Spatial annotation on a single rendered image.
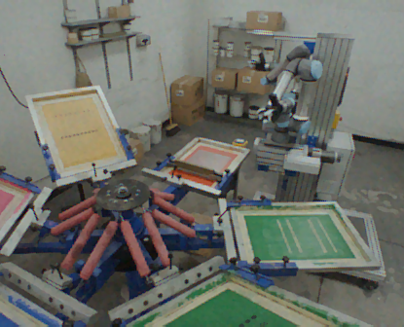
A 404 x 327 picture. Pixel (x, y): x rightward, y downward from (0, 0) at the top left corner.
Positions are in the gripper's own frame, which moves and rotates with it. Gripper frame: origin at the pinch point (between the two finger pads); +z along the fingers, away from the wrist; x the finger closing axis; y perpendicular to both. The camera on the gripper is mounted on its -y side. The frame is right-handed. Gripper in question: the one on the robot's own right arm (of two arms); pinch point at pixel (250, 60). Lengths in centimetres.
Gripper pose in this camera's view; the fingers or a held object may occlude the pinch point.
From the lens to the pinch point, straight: 325.4
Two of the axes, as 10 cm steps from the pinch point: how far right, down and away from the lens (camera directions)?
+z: -7.1, -3.7, 5.9
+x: 7.0, -4.7, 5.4
